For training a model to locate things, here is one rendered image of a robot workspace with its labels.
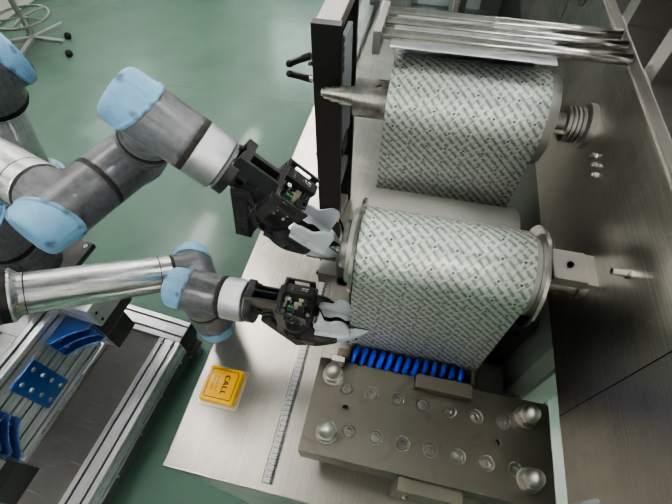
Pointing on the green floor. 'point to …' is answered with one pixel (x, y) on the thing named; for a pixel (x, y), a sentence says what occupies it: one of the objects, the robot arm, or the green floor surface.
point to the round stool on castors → (32, 26)
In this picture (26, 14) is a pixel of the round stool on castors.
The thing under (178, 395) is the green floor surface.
